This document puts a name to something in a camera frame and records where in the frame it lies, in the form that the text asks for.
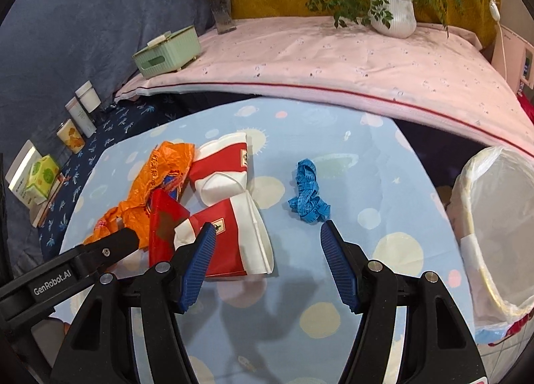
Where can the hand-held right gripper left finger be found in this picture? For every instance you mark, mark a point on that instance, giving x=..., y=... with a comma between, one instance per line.
x=196, y=267

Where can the green tissue pack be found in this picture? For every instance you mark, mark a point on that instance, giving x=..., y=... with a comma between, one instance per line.
x=41, y=177

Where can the grey-blue blanket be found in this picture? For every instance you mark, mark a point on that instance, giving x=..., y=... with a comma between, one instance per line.
x=83, y=13

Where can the orange plastic bag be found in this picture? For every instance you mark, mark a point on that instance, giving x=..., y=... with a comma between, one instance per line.
x=162, y=171

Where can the white card box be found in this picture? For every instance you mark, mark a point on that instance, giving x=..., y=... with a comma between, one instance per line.
x=21, y=167

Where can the trash bin with white liner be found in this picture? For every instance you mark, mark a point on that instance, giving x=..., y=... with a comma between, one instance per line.
x=500, y=221

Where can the pink blanket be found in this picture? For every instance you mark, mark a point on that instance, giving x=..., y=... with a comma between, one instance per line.
x=313, y=58

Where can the blue planet print tablecloth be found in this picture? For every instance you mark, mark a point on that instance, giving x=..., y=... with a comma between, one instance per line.
x=333, y=138

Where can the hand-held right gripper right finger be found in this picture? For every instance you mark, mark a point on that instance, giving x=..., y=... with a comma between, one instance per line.
x=340, y=267

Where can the white cup with grey lid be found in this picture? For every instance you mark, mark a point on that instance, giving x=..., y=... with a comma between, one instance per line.
x=88, y=96

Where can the brown thin book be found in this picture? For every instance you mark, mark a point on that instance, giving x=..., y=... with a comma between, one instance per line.
x=48, y=208

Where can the red packet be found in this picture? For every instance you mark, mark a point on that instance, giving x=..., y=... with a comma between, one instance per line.
x=165, y=221

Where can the white appliance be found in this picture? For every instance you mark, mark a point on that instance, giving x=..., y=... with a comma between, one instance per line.
x=513, y=50

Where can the yellow patterned cup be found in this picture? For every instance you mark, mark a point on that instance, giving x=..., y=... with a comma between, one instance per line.
x=71, y=136

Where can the light blue plastic bag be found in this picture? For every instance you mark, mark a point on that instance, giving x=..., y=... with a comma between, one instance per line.
x=492, y=332

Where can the green tissue box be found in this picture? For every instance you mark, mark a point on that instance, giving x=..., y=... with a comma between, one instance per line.
x=167, y=54

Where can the red cloth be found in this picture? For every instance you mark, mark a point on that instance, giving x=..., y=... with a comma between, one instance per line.
x=527, y=106

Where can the white slim bottle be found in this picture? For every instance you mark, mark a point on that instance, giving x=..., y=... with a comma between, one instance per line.
x=81, y=117

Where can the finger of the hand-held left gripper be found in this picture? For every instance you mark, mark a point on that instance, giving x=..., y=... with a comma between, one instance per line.
x=121, y=242

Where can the navy patterned cloth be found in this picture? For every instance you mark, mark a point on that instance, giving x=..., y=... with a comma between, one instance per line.
x=117, y=125

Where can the blue measuring tape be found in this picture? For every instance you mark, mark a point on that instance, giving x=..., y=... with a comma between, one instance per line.
x=306, y=200

